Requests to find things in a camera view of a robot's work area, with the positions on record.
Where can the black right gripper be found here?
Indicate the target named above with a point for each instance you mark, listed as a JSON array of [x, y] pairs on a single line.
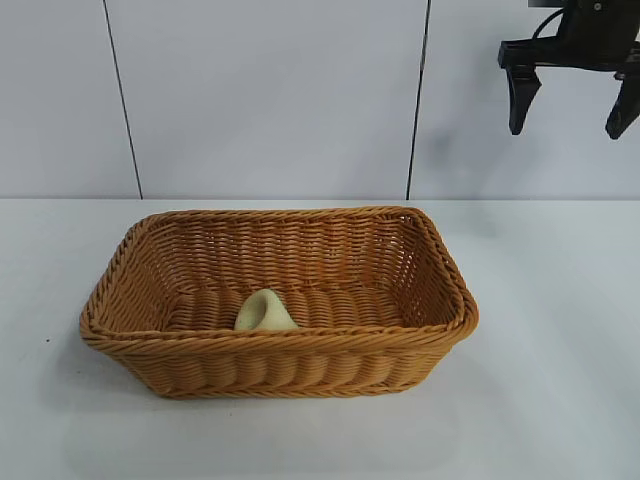
[[600, 40]]

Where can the pale yellow egg yolk pastry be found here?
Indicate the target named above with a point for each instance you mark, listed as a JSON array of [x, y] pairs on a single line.
[[270, 315]]

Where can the tan woven wicker basket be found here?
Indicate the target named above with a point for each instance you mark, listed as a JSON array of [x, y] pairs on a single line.
[[280, 350]]

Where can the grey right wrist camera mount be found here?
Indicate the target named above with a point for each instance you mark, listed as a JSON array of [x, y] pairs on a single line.
[[545, 2]]

